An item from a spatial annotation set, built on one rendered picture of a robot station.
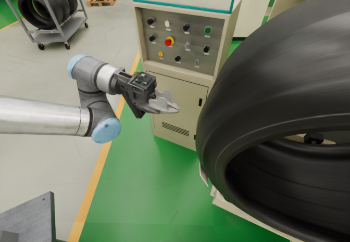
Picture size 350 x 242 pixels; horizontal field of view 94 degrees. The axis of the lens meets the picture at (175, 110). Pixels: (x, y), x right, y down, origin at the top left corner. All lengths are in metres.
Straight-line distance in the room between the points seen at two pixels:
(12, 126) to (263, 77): 0.50
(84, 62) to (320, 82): 0.56
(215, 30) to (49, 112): 0.83
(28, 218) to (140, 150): 0.99
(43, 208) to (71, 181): 0.76
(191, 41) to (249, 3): 2.87
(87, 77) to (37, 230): 0.78
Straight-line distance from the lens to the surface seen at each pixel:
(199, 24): 1.01
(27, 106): 0.50
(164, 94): 0.50
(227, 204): 0.71
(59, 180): 1.93
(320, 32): 0.28
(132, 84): 0.48
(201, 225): 1.55
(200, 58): 1.08
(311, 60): 0.25
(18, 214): 1.20
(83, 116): 0.52
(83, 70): 0.58
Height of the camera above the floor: 1.52
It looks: 46 degrees down
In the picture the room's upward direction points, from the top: straight up
